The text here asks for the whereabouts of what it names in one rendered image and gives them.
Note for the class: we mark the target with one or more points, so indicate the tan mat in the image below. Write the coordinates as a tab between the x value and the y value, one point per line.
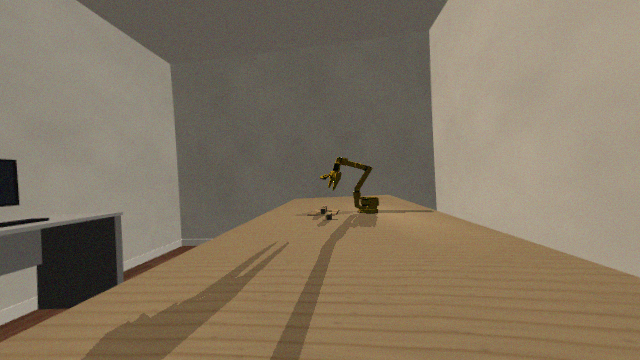
318	212

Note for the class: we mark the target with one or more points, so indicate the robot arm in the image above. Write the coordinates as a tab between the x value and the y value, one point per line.
370	202

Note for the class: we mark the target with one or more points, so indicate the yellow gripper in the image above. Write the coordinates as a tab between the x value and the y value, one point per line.
334	176

